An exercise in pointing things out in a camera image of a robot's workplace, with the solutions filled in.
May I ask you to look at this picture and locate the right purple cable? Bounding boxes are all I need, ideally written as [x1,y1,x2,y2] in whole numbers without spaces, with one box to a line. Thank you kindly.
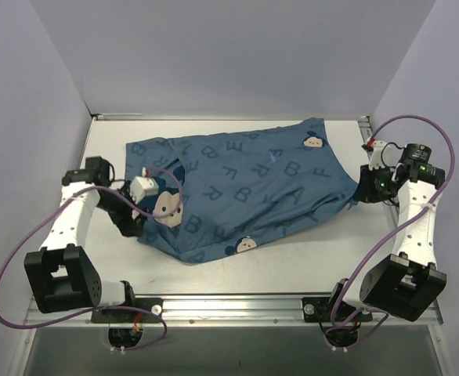
[325,114,456,349]

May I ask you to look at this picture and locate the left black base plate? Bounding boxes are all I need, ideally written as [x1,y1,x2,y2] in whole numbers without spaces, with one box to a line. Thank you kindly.
[90,297,164,324]

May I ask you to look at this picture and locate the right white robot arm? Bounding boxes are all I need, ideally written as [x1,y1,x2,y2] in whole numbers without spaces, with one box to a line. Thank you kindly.
[326,139,446,322]

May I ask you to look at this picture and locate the aluminium front rail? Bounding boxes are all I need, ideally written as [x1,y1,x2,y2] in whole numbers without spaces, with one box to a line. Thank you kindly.
[22,294,444,329]

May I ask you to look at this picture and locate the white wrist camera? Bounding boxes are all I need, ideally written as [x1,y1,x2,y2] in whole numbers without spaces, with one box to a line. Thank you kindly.
[363,139,388,171]
[130,176,158,204]

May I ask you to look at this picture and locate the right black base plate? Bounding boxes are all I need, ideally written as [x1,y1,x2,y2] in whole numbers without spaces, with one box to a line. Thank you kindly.
[301,296,374,327]

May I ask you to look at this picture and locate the aluminium back rail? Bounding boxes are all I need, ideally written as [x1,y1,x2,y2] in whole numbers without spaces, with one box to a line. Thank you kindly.
[92,113,144,121]

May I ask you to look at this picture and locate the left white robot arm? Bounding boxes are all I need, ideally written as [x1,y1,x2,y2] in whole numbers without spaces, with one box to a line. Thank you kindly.
[24,157,158,322]

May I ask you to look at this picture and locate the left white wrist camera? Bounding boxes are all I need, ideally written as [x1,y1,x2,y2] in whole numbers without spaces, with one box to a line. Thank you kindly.
[130,176,158,204]

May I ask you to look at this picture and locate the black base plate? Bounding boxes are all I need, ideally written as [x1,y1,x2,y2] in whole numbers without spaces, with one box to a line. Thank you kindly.
[301,296,374,327]
[90,297,164,324]

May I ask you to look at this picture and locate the blue cartoon print pillowcase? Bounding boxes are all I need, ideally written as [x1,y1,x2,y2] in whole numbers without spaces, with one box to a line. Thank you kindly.
[125,118,357,263]

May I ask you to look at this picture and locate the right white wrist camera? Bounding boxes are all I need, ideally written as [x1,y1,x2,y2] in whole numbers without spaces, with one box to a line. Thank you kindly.
[363,139,388,171]

